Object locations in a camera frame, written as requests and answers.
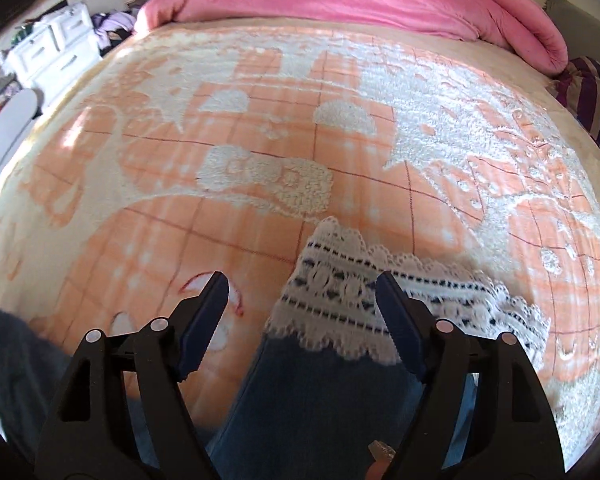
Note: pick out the blue jeans pants lace hem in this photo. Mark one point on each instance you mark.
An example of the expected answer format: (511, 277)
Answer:
(305, 400)

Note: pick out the grey cushion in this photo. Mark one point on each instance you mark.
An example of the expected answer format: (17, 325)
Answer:
(580, 20)

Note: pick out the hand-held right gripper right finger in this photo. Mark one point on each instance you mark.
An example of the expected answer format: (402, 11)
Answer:
(400, 325)

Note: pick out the purple striped pillow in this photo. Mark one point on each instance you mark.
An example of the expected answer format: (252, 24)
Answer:
(590, 95)

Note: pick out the grey rounded board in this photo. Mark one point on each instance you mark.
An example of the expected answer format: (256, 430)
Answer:
(5, 135)

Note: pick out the orange cream printed blanket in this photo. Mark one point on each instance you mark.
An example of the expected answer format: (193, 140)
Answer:
(355, 170)

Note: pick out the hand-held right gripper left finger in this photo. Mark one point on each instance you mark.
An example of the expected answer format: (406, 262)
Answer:
(205, 320)

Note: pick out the white drawer unit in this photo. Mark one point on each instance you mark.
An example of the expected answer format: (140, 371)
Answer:
(50, 55)

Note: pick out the purple clothes pile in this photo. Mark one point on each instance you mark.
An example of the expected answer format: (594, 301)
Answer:
(112, 22)

